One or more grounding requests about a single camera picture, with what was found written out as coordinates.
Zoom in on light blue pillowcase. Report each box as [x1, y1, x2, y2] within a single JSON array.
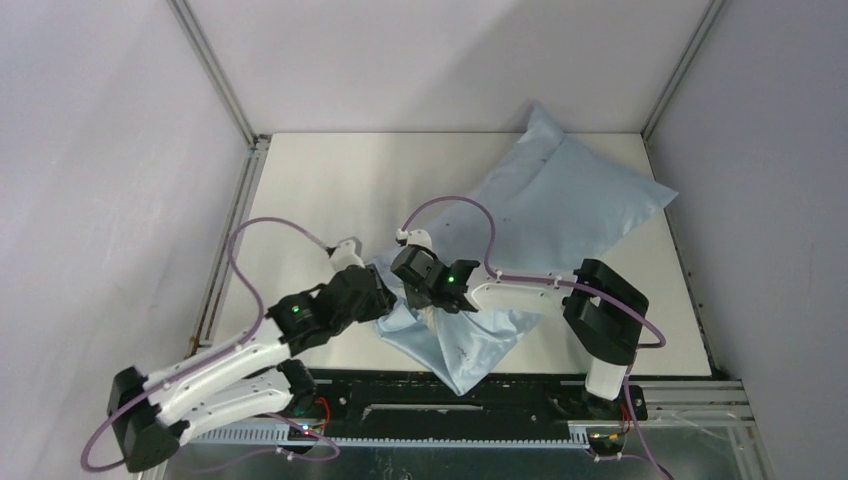
[[376, 104, 677, 378]]

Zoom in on white pillow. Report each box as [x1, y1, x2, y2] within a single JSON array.
[[421, 306, 442, 336]]

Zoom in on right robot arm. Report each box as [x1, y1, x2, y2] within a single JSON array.
[[381, 245, 649, 418]]

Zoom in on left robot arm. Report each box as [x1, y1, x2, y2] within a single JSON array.
[[107, 265, 397, 473]]

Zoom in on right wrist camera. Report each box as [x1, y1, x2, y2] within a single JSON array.
[[395, 229, 433, 249]]

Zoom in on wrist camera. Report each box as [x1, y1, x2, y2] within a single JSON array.
[[395, 229, 433, 249], [325, 237, 365, 272]]

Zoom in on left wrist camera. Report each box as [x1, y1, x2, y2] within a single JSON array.
[[325, 237, 365, 272]]

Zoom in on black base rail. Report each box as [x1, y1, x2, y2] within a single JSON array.
[[281, 369, 648, 444]]

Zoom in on grey cable duct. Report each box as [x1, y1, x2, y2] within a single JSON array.
[[192, 423, 598, 452]]

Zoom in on left aluminium frame post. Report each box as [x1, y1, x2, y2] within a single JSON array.
[[167, 0, 258, 146]]

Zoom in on aluminium frame post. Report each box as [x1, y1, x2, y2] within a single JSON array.
[[640, 0, 727, 144], [167, 0, 258, 146]]

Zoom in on right aluminium frame post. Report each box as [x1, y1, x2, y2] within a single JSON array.
[[640, 0, 727, 144]]

